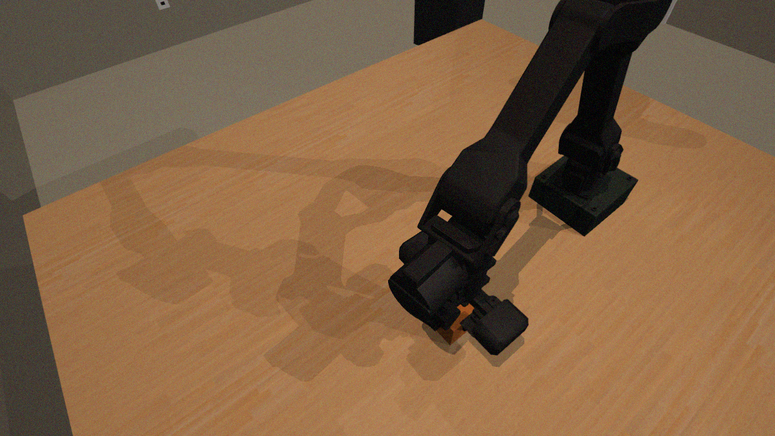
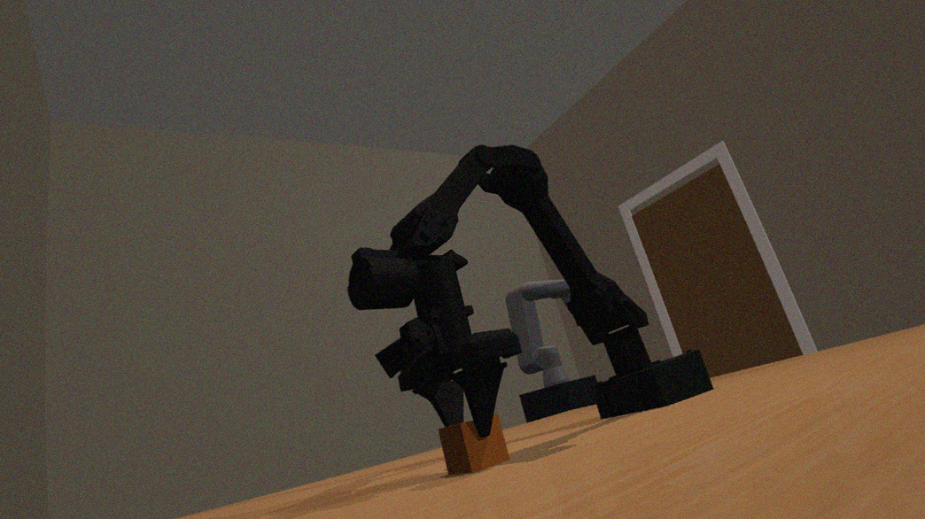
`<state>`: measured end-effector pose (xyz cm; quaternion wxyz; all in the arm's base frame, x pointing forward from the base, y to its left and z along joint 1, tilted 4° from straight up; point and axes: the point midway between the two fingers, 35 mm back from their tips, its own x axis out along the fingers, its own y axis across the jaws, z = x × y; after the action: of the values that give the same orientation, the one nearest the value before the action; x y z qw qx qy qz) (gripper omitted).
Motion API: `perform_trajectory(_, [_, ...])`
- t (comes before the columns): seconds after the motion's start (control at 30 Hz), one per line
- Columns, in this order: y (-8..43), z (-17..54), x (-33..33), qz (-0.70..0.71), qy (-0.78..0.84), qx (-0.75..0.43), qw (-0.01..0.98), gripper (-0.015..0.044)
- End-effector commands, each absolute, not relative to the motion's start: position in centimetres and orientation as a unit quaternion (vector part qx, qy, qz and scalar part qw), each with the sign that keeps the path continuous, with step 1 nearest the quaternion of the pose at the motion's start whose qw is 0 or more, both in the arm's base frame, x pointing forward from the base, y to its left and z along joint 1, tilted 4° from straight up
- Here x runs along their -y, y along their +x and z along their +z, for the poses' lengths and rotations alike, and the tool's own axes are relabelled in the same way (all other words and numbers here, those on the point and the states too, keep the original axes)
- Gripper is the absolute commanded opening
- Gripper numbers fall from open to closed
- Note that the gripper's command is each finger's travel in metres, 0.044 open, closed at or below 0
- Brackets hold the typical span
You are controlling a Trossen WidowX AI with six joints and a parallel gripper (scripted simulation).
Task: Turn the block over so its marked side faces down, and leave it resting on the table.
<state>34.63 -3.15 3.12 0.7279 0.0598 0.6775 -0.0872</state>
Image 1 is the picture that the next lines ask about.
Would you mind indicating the orange-brown block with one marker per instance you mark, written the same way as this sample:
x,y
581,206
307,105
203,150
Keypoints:
x,y
456,330

